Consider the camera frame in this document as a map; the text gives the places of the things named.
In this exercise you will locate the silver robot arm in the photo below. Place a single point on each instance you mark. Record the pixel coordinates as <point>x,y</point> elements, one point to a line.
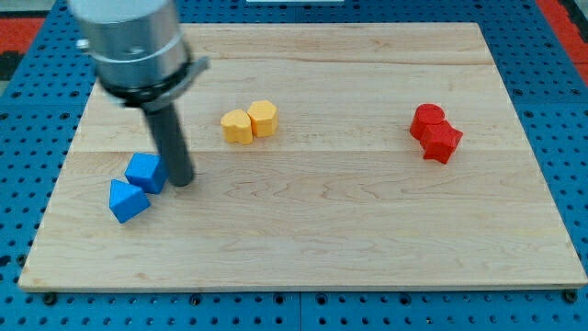
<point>141,55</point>

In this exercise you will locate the light wooden board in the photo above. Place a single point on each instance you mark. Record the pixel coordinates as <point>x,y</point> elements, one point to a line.
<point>340,198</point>

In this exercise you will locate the yellow hexagon block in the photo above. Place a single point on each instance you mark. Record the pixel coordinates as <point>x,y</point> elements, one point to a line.
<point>264,117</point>

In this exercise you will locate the yellow heart block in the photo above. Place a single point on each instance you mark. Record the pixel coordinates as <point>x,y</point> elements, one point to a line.
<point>237,127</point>

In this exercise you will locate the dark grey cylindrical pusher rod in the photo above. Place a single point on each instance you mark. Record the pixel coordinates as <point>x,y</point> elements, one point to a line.
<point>169,139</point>

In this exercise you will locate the red cylinder block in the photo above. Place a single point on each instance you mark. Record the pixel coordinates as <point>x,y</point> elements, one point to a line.
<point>425,115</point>

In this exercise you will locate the blue cube block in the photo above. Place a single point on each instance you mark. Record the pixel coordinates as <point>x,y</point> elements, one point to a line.
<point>146,171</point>

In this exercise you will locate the red star block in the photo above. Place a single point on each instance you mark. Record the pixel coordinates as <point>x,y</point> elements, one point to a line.
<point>440,141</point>

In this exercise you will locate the blue triangular block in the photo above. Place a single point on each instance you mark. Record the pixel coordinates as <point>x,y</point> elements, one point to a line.
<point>126,200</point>

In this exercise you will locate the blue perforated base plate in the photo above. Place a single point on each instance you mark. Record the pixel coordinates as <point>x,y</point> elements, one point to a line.
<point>45,83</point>

